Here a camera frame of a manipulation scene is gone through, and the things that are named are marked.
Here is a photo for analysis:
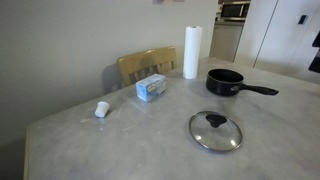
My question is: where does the wooden chair with slatted back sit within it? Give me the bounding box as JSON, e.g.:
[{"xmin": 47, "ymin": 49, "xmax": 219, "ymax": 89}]
[{"xmin": 116, "ymin": 45, "xmax": 178, "ymax": 88}]

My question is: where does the beige kitchen counter cabinet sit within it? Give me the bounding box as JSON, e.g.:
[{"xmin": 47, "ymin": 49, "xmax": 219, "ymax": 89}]
[{"xmin": 209, "ymin": 20, "xmax": 245, "ymax": 63}]

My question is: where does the small white paper cup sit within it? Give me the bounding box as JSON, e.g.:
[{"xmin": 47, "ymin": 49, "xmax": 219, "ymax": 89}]
[{"xmin": 94, "ymin": 101, "xmax": 111, "ymax": 119}]

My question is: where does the white paper towel roll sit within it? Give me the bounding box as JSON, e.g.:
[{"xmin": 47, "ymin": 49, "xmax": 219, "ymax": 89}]
[{"xmin": 182, "ymin": 25, "xmax": 204, "ymax": 80}]

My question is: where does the blue and white carton box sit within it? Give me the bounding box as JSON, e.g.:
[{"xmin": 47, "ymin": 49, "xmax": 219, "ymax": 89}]
[{"xmin": 135, "ymin": 73, "xmax": 168, "ymax": 103}]

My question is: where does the silver microwave oven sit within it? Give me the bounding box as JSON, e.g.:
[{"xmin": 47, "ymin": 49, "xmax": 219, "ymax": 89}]
[{"xmin": 221, "ymin": 0, "xmax": 251, "ymax": 21}]

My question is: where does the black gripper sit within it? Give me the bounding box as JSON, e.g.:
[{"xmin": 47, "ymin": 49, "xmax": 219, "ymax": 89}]
[{"xmin": 308, "ymin": 30, "xmax": 320, "ymax": 74}]

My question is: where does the black pot with long handle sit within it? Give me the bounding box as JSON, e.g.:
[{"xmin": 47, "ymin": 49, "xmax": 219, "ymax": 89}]
[{"xmin": 205, "ymin": 68, "xmax": 280, "ymax": 98}]

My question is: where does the small black wall device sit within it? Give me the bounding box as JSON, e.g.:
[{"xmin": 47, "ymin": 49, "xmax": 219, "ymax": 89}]
[{"xmin": 297, "ymin": 14, "xmax": 308, "ymax": 25}]

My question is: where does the glass lid with black knob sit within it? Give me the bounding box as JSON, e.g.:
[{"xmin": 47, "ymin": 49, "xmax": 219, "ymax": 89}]
[{"xmin": 188, "ymin": 110, "xmax": 243, "ymax": 153}]

